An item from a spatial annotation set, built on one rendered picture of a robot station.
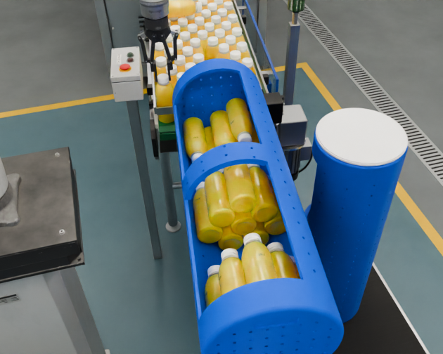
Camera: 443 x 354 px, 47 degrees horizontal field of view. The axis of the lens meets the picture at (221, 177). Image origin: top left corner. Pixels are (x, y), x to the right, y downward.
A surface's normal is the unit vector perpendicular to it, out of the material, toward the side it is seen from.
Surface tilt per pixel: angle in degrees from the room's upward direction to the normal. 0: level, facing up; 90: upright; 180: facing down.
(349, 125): 0
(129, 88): 90
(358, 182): 90
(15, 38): 0
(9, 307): 90
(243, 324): 90
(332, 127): 0
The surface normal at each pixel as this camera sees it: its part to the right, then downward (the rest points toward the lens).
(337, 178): -0.59, 0.56
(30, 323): 0.27, 0.66
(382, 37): -0.02, -0.73
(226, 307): -0.62, -0.51
